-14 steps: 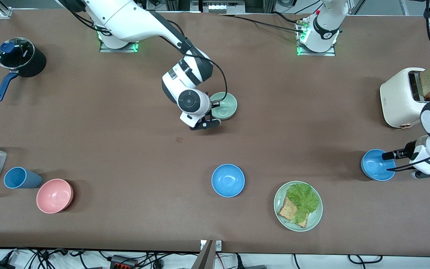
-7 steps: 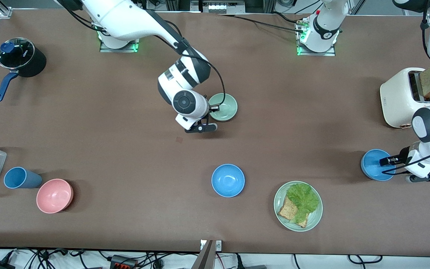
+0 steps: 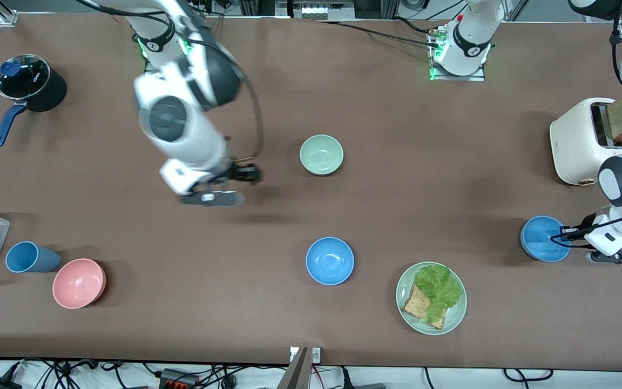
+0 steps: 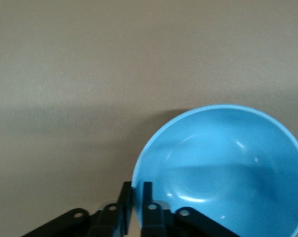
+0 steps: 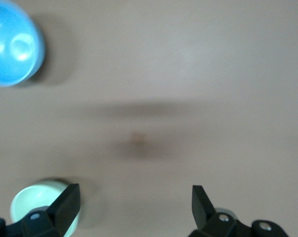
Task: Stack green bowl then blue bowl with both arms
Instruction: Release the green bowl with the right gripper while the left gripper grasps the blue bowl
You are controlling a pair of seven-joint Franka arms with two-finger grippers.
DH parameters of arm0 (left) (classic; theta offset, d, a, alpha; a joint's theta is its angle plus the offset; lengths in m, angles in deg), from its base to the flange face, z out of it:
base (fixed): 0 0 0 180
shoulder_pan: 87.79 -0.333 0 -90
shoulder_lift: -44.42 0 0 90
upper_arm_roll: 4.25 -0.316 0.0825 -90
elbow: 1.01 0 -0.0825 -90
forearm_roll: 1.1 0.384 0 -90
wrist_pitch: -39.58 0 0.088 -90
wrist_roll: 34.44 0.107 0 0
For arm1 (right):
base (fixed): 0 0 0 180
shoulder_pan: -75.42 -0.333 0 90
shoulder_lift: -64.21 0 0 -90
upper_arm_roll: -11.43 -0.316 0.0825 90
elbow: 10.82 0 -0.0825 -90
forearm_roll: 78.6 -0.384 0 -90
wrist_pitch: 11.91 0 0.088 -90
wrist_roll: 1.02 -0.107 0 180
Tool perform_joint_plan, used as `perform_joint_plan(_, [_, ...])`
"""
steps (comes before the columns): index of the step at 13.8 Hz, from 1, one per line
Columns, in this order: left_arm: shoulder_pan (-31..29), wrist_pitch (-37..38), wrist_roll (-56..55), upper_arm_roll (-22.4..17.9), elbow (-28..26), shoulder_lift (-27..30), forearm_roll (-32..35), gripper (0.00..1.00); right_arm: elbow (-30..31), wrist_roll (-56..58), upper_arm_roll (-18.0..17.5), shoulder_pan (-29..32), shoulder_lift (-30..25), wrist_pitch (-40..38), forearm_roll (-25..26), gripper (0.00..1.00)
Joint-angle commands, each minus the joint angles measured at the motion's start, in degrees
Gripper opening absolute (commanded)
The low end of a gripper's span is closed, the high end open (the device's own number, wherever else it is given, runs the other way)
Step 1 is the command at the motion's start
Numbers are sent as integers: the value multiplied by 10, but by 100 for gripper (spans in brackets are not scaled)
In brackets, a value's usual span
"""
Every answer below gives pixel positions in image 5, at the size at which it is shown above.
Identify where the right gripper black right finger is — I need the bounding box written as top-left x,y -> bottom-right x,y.
189,185 -> 289,237

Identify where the pale green bowl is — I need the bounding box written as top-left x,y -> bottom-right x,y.
10,179 -> 81,237

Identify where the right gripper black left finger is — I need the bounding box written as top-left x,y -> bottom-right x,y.
0,183 -> 81,237

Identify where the blue bowl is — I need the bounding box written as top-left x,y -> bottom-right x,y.
0,0 -> 46,88

